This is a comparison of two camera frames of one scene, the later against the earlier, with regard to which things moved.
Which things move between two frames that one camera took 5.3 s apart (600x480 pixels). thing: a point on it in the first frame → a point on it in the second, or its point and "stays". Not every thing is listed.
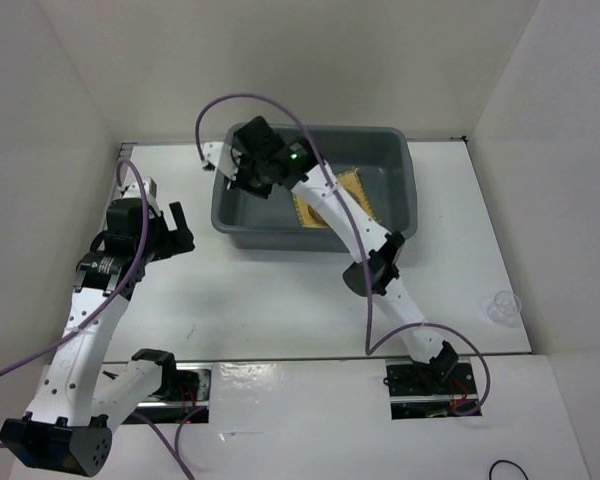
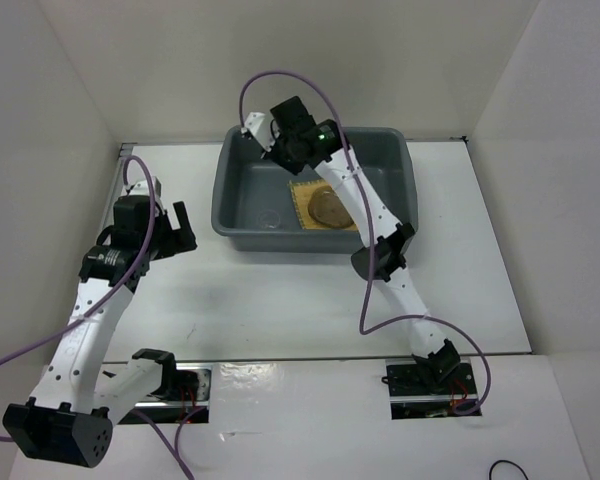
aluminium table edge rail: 122,148 stays
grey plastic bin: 374,163 stays
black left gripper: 175,242 stays
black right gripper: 239,182 → 295,167
